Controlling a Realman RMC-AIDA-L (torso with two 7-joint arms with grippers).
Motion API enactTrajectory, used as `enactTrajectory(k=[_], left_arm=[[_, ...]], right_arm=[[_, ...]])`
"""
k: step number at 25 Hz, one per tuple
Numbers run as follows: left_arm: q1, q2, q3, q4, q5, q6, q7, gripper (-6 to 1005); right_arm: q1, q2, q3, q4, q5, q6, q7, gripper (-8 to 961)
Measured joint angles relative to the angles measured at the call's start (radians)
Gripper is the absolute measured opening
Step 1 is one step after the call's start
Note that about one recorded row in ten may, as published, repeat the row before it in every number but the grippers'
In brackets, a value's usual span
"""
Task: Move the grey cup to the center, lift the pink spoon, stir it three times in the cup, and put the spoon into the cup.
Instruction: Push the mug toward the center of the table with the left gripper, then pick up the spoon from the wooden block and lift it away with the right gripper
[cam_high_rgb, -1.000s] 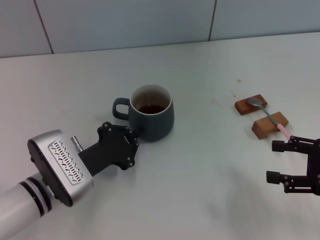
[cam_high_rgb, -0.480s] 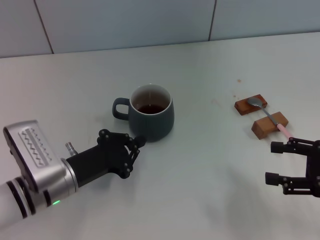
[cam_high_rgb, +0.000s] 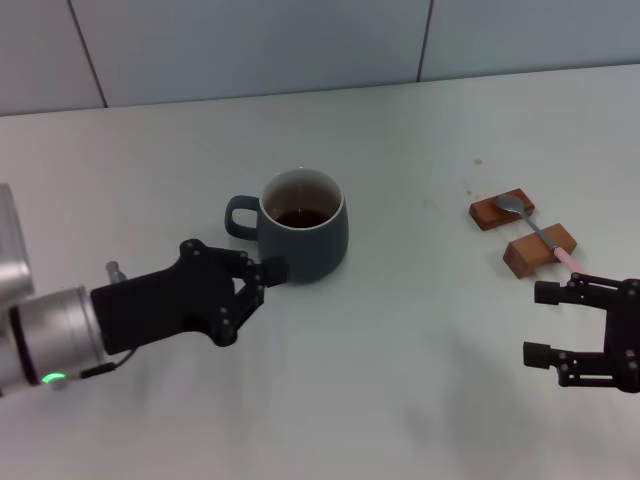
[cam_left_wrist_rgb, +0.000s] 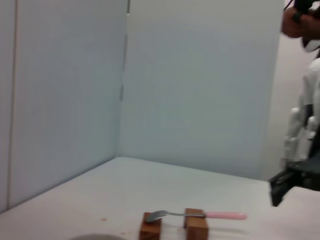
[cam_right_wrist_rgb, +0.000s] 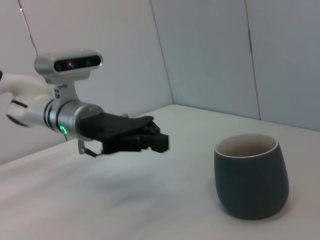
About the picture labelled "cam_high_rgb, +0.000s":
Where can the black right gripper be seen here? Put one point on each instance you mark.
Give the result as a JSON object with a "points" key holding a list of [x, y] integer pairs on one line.
{"points": [[627, 335]]}

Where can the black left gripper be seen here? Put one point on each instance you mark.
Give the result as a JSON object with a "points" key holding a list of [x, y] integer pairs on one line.
{"points": [[160, 305]]}

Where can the dark grey ceramic cup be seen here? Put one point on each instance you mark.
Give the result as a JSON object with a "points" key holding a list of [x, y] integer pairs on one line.
{"points": [[305, 250]]}

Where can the tall brown wooden rest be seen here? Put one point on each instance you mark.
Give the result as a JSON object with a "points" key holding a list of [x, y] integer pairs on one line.
{"points": [[530, 252]]}

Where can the flat brown wooden rest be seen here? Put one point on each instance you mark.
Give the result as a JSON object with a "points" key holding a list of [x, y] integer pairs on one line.
{"points": [[487, 214]]}

